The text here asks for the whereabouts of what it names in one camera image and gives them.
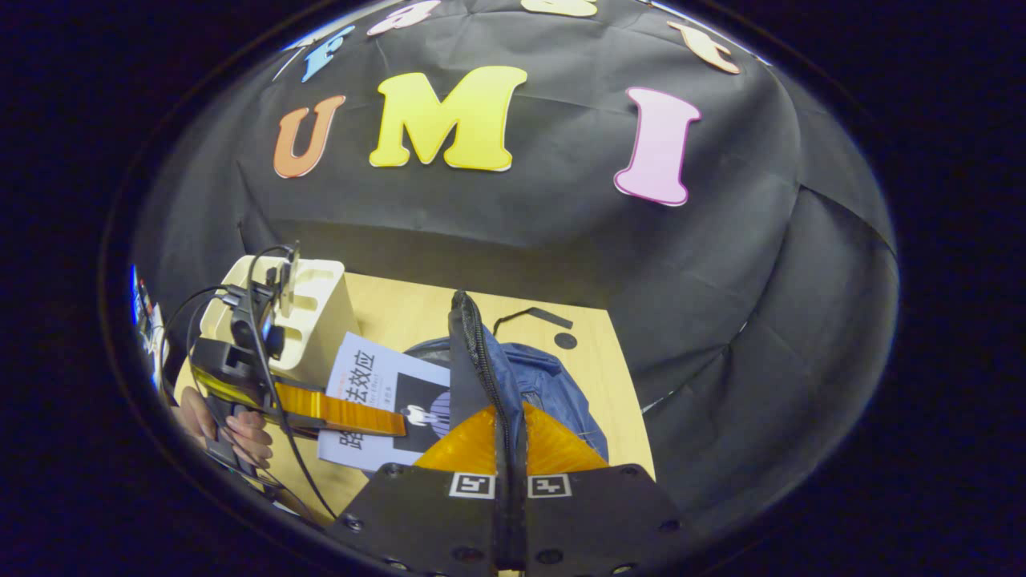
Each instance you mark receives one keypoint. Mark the blue and black schoolbag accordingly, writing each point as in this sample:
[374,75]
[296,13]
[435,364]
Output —
[553,385]

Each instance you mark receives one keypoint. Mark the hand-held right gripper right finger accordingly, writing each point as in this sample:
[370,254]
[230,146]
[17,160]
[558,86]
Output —
[601,517]

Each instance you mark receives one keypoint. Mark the computer monitor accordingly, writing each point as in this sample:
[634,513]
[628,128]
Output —
[140,292]

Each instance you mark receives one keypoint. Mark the small black disc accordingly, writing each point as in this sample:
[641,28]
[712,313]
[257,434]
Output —
[565,340]

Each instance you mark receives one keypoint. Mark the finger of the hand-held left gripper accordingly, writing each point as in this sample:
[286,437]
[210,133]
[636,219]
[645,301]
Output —
[345,410]

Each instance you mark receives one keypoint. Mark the white book with dark picture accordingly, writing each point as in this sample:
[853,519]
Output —
[369,377]

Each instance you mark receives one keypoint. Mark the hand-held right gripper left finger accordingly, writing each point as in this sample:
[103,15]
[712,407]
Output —
[417,517]

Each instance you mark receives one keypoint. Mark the white plastic bookshelf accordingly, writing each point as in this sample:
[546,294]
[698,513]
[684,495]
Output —
[321,312]

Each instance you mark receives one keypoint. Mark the white side desk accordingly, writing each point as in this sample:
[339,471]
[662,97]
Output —
[158,344]

